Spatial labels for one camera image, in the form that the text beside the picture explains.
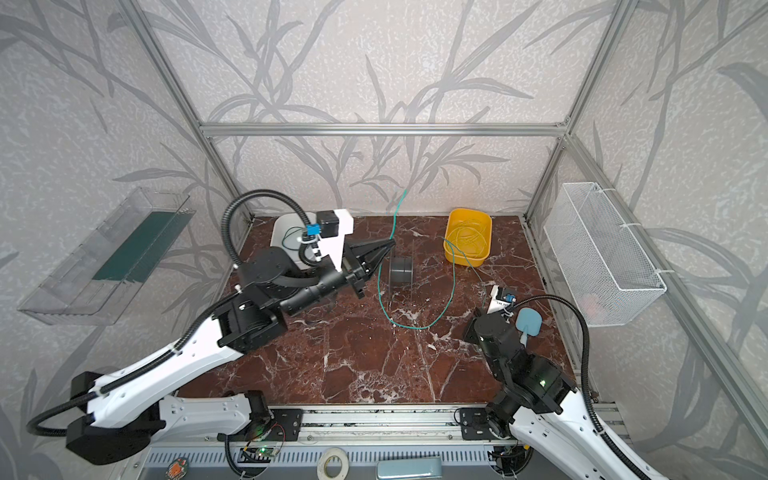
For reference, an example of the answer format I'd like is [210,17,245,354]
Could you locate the grey perforated spool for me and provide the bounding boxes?
[388,256,414,289]

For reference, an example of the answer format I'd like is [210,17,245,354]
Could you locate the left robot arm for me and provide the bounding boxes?
[25,189,396,465]

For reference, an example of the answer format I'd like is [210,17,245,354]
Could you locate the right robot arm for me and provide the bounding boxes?
[467,290,662,479]

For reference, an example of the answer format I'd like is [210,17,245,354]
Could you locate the light blue spatula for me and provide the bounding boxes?
[515,307,543,346]

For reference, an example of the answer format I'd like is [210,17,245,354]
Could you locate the white plastic bin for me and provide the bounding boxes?
[270,213,309,270]

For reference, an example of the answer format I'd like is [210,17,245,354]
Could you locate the yellow plastic bin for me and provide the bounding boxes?
[443,208,493,267]

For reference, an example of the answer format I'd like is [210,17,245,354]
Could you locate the light blue box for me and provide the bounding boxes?
[376,457,443,480]

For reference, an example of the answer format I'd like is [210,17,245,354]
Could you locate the white tape roll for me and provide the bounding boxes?
[316,447,350,480]

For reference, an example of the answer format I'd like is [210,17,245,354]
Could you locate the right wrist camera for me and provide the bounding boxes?
[487,285,517,314]

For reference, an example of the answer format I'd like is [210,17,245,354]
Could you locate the yellow cable coil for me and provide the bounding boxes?
[449,220,490,259]

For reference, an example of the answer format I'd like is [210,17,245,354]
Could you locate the white wire basket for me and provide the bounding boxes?
[544,182,667,327]

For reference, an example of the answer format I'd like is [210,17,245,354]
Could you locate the aluminium mounting rail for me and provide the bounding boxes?
[231,405,594,445]

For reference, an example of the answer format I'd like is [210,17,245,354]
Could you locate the clear wall shelf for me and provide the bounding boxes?
[18,187,196,326]

